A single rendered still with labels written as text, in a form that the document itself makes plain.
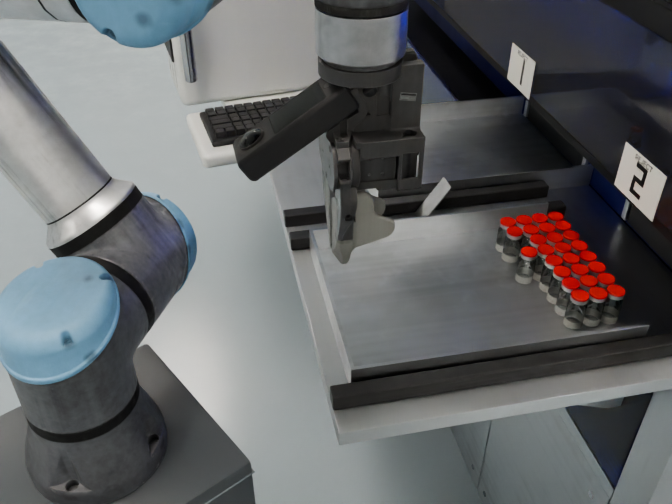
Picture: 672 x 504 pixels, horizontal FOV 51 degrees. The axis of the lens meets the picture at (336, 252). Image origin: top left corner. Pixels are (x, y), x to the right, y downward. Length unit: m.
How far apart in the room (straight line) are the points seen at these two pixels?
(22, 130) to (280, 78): 0.89
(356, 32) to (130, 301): 0.36
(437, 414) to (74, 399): 0.36
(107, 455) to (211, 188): 2.10
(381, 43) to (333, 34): 0.04
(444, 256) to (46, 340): 0.51
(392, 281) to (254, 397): 1.10
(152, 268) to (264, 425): 1.15
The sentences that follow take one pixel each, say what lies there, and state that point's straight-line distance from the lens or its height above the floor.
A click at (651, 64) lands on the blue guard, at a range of 0.88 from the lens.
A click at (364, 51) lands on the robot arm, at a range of 0.56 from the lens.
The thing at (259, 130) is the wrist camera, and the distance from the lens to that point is 0.61.
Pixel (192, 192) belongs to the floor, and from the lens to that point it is 2.79.
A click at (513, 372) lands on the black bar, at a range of 0.78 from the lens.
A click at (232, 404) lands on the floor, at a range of 1.93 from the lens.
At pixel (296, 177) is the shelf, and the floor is 0.88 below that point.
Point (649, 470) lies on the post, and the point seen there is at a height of 0.70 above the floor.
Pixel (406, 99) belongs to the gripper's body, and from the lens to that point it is 0.61.
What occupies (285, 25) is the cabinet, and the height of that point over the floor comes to 0.95.
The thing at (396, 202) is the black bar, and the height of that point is 0.90.
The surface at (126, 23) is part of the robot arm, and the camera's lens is 0.45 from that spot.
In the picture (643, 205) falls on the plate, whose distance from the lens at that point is 0.90.
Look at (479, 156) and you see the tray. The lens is 1.19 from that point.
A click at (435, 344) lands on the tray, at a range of 0.81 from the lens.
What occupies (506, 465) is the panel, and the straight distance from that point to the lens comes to 1.46.
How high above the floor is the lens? 1.45
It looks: 37 degrees down
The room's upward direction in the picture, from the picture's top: straight up
